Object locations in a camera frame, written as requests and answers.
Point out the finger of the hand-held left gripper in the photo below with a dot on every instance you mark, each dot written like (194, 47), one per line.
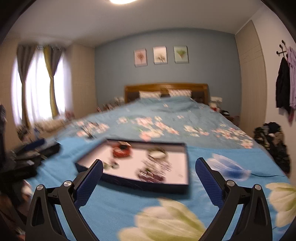
(32, 145)
(50, 150)

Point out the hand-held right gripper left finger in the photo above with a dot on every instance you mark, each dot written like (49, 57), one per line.
(90, 183)

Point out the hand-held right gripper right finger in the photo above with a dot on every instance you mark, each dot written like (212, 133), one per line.
(208, 183)

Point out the dark blue cardboard box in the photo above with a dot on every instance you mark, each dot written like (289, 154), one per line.
(171, 162)

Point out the orange smartwatch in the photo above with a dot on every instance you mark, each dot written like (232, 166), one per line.
(120, 153)

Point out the cream blanket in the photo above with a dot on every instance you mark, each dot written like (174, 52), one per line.
(50, 125)

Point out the blue flower print blanket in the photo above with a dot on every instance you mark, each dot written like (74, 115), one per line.
(120, 208)

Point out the white sheer curtain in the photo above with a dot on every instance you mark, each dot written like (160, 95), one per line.
(38, 92)

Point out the yellow green curtain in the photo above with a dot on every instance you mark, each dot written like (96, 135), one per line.
(52, 92)

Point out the pile of dark clothes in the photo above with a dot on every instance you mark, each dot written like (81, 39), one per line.
(272, 143)

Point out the wide grey curtain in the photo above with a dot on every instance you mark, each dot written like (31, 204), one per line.
(24, 69)

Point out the white nightstand items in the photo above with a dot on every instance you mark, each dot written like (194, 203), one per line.
(214, 106)

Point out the group of nightstand toiletries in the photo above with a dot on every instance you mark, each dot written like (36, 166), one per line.
(113, 103)

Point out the blue floral duvet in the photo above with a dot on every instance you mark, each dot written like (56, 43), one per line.
(161, 109)

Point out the narrow grey curtain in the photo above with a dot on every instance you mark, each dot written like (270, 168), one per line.
(57, 58)

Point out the patterned pillow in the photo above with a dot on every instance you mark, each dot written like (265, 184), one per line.
(180, 93)
(149, 94)

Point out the wooden bed headboard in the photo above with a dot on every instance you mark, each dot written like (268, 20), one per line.
(148, 87)

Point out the black jacket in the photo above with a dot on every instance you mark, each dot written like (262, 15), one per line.
(282, 85)

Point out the pink framed flower picture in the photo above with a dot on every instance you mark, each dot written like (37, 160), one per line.
(140, 58)

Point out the green framed leaf picture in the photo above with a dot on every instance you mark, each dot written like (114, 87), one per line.
(181, 54)

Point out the purple jacket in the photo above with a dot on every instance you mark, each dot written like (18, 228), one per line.
(292, 78)

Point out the white framed flower picture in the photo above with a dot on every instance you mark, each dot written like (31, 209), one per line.
(160, 55)

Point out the ceiling light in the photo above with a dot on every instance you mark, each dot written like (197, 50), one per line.
(122, 1)

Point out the white wall socket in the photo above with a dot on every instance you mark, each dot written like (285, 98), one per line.
(216, 99)

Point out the black wall coat rack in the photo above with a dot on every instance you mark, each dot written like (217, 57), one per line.
(282, 52)

